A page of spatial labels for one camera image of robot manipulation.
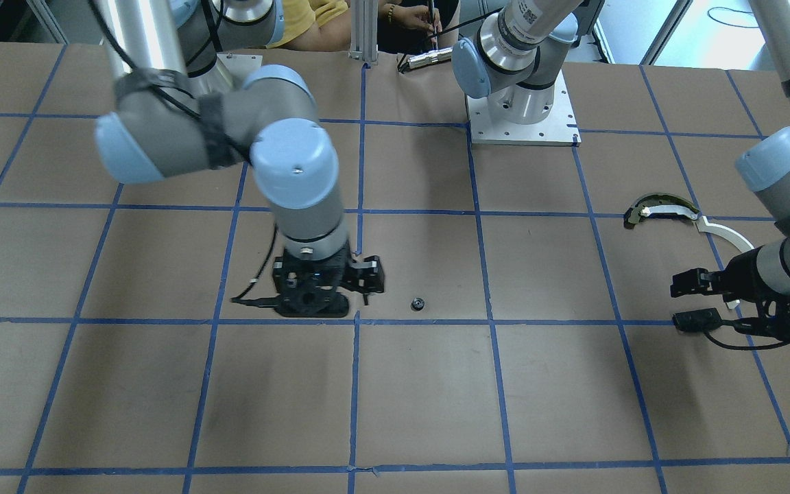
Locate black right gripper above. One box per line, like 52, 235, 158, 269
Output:
272, 245, 385, 318

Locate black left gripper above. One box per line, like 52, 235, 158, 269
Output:
670, 249, 790, 342

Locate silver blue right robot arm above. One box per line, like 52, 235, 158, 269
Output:
88, 1, 385, 317

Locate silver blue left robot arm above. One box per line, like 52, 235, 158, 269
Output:
453, 1, 790, 348

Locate black rectangular plastic part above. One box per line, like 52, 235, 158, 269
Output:
671, 307, 724, 333

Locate white curved plastic part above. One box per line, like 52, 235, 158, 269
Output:
693, 215, 755, 254

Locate curved brake shoe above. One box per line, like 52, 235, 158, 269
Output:
623, 193, 700, 229

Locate person in yellow shirt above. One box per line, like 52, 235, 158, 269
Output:
268, 0, 461, 54

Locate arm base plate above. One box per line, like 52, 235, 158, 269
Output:
465, 70, 582, 147
217, 53, 263, 89

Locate aluminium frame post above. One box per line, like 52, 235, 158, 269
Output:
348, 1, 379, 67

